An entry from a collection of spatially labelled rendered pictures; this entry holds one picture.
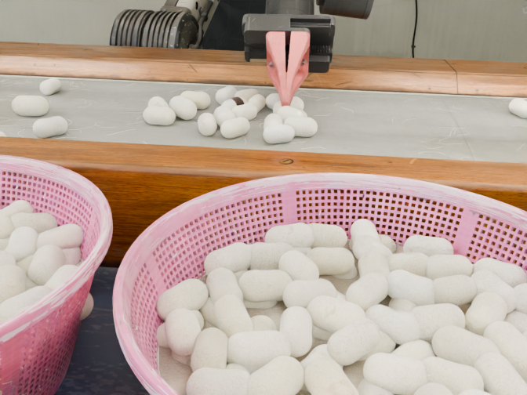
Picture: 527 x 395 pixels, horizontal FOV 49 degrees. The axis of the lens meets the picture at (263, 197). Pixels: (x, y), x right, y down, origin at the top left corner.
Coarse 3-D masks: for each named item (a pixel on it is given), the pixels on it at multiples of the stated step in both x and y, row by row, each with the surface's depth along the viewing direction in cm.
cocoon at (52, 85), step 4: (48, 80) 70; (52, 80) 71; (56, 80) 71; (40, 84) 70; (44, 84) 70; (48, 84) 70; (52, 84) 70; (56, 84) 71; (60, 84) 72; (40, 88) 70; (44, 88) 70; (48, 88) 70; (52, 88) 70; (56, 88) 71; (60, 88) 72; (44, 92) 70; (48, 92) 70; (52, 92) 70
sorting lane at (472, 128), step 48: (0, 96) 70; (48, 96) 70; (96, 96) 71; (144, 96) 71; (336, 96) 73; (384, 96) 74; (432, 96) 74; (480, 96) 75; (192, 144) 56; (240, 144) 56; (288, 144) 57; (336, 144) 57; (384, 144) 57; (432, 144) 58; (480, 144) 58
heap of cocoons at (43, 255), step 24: (0, 216) 41; (24, 216) 41; (48, 216) 41; (0, 240) 40; (24, 240) 38; (48, 240) 38; (72, 240) 39; (0, 264) 35; (24, 264) 37; (48, 264) 35; (72, 264) 38; (0, 288) 33; (24, 288) 34; (48, 288) 33; (0, 312) 32
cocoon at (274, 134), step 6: (270, 126) 56; (276, 126) 56; (282, 126) 56; (288, 126) 56; (264, 132) 56; (270, 132) 56; (276, 132) 56; (282, 132) 56; (288, 132) 56; (294, 132) 57; (264, 138) 56; (270, 138) 56; (276, 138) 56; (282, 138) 56; (288, 138) 56
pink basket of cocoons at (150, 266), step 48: (240, 192) 40; (288, 192) 42; (384, 192) 42; (432, 192) 41; (144, 240) 33; (192, 240) 37; (240, 240) 40; (480, 240) 39; (144, 288) 32; (144, 336) 29; (144, 384) 23
